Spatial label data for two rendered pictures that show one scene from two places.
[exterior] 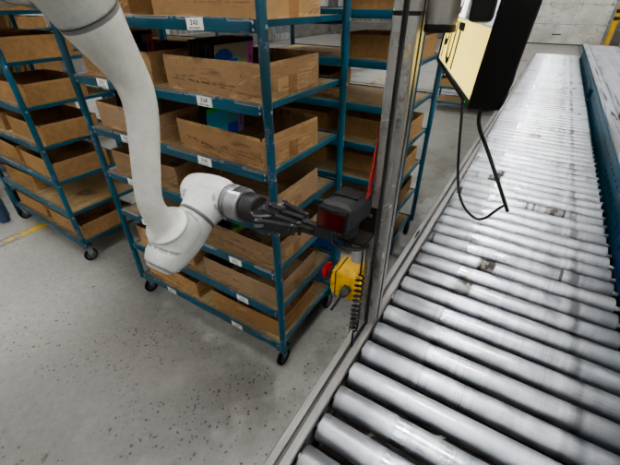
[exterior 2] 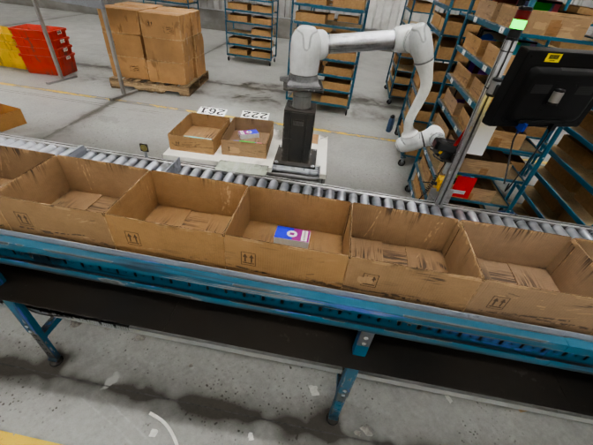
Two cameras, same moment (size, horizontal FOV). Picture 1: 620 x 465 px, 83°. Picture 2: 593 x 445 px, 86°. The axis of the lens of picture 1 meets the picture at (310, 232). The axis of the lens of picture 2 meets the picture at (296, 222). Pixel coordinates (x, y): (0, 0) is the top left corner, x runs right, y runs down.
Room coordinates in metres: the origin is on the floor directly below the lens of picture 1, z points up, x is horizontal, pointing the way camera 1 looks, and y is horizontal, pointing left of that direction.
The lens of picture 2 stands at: (-0.78, -1.14, 1.71)
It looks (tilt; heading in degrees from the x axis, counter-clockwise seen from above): 39 degrees down; 63
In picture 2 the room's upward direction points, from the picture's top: 6 degrees clockwise
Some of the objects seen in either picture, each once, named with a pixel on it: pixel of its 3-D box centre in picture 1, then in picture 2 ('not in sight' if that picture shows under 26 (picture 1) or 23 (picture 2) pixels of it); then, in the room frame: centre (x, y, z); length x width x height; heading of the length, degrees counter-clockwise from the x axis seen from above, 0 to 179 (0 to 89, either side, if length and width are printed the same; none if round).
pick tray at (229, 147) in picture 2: not in sight; (249, 136); (-0.23, 0.79, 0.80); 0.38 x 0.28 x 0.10; 64
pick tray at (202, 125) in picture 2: not in sight; (201, 132); (-0.51, 0.92, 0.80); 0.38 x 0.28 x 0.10; 61
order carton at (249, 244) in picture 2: not in sight; (291, 235); (-0.41, -0.38, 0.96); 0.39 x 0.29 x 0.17; 148
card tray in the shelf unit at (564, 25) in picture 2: not in sight; (539, 19); (1.24, 0.22, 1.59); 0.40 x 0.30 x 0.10; 58
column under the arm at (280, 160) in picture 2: not in sight; (298, 132); (0.01, 0.54, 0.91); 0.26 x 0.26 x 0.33; 62
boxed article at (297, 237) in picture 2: not in sight; (292, 237); (-0.38, -0.33, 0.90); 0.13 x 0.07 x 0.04; 148
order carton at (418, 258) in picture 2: not in sight; (402, 254); (-0.08, -0.58, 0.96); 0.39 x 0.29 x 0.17; 148
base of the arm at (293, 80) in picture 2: not in sight; (299, 78); (0.00, 0.56, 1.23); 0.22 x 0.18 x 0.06; 159
